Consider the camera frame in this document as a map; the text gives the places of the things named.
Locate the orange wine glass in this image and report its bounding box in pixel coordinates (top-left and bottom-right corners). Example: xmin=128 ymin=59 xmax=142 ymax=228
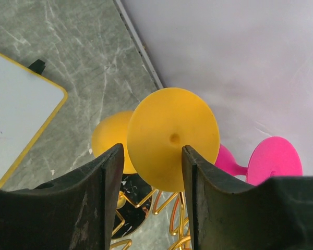
xmin=91 ymin=87 xmax=220 ymax=192

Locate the gold wine glass rack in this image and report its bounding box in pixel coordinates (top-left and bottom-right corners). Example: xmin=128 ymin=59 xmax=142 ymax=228
xmin=110 ymin=173 xmax=191 ymax=249

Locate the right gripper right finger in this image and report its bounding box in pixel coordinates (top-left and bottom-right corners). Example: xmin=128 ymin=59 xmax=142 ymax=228
xmin=182 ymin=145 xmax=313 ymax=249

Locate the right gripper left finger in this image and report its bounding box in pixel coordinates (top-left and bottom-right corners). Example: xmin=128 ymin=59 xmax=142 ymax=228
xmin=0 ymin=144 xmax=124 ymax=249

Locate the yellow framed tilted mirror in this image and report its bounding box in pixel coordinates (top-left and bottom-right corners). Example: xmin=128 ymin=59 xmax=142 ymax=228
xmin=0 ymin=53 xmax=68 ymax=188

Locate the pink wine glass far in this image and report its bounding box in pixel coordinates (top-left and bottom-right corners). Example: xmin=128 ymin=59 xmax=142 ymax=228
xmin=215 ymin=136 xmax=303 ymax=185

